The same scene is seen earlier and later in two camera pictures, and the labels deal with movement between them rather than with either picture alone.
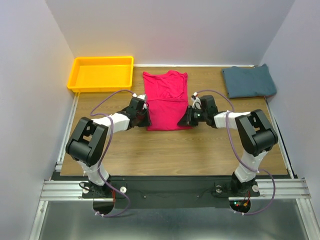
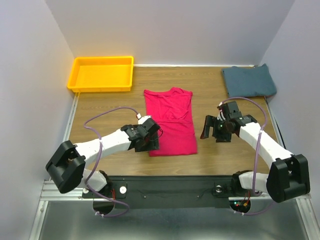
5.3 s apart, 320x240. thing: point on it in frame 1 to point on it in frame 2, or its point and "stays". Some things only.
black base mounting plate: x=172 y=192 stays
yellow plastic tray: x=101 y=74 stays
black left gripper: x=148 y=121 to x=153 y=145
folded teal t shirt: x=248 y=81 stays
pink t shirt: x=167 y=99 to x=172 y=109
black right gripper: x=187 y=119 to x=211 y=121
